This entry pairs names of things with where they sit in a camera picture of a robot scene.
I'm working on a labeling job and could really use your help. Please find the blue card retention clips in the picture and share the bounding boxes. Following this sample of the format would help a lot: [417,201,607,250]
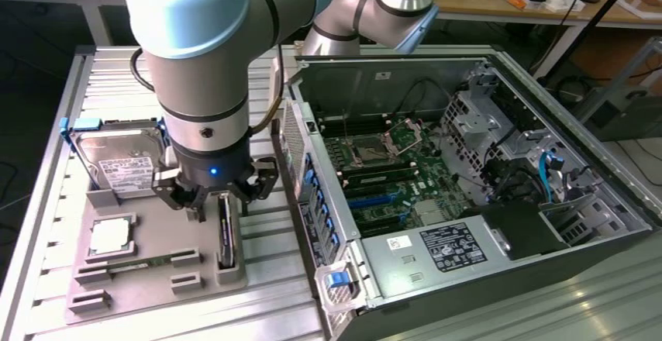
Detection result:
[303,153,343,259]

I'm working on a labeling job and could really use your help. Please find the open black PC case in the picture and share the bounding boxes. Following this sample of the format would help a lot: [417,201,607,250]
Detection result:
[268,48,662,341]

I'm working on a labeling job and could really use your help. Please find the grey plastic parts rack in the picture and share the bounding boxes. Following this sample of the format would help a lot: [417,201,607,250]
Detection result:
[62,188,250,325]

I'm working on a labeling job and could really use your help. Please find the silver chipset heat sink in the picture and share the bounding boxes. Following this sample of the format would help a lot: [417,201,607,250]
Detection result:
[411,200,447,226]

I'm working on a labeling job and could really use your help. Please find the perforated metal drive cage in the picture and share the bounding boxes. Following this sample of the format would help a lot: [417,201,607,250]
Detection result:
[439,88,550,202]

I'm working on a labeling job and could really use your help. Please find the black RAM stick with sticker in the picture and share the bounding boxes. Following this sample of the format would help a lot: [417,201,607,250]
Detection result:
[339,162,421,189]

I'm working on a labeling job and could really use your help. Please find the silver CPU chip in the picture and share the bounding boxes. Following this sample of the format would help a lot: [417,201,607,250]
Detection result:
[88,219,134,255]

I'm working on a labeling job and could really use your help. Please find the green motherboard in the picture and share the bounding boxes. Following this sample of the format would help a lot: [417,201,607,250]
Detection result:
[319,114,475,239]

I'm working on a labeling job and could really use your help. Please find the white plastic part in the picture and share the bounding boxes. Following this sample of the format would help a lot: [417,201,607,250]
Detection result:
[519,0,586,12]

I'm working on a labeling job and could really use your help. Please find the black slanted pole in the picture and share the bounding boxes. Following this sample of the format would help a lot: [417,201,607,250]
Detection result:
[537,0,648,82]

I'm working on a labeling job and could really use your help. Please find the grey flat wire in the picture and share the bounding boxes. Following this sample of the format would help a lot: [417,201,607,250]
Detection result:
[537,191,599,214]

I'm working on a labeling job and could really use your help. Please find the black expansion slot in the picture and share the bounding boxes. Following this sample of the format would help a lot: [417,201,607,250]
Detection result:
[358,216,406,236]

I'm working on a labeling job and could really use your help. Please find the metal socket cover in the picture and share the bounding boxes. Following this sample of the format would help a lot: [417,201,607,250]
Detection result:
[382,118,430,156]

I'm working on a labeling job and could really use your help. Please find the green RAM stick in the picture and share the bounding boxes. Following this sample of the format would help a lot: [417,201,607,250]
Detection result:
[106,254,175,272]

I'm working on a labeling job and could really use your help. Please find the blue expansion slot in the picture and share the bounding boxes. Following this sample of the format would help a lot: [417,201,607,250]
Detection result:
[349,193,411,209]

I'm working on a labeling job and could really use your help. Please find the black RAM slot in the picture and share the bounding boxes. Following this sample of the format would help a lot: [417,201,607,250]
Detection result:
[319,115,387,129]
[323,123,389,138]

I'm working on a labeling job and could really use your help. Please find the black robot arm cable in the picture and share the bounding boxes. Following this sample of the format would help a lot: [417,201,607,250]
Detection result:
[128,44,284,139]

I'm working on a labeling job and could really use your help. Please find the blue data wire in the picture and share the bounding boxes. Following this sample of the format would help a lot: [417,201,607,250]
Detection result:
[537,150,567,207]

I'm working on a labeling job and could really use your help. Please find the cluttered wooden desk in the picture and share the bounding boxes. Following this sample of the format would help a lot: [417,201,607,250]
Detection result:
[434,0,662,78]

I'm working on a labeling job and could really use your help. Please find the black power wire bundle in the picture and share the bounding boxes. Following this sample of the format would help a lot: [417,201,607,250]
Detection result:
[478,158,545,206]

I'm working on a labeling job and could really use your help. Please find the aluminium profile frame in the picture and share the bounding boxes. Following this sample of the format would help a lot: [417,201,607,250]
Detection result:
[578,36,662,123]

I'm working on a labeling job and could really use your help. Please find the grey metal disk bay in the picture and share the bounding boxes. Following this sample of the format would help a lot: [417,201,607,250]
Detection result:
[541,197,650,247]

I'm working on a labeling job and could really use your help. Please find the CPU socket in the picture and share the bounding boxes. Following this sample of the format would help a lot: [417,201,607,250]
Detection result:
[351,133,393,164]

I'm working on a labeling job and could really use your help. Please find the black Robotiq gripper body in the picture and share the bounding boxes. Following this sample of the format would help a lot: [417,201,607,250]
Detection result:
[168,141,255,199]

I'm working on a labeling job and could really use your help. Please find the black looped wire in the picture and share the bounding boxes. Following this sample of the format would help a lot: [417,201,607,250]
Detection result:
[401,77,451,119]

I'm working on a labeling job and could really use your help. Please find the black graphics card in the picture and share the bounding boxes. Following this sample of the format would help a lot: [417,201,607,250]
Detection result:
[215,190,240,271]

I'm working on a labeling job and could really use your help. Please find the dark grey equipment box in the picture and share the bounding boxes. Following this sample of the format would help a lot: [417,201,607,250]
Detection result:
[589,91,662,143]

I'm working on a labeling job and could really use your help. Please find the grey power supply unit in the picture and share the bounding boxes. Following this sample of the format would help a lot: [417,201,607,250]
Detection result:
[361,216,513,299]

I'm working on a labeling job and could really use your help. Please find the hard disk in blue carrier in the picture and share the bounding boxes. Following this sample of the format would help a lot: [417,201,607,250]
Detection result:
[59,114,172,202]

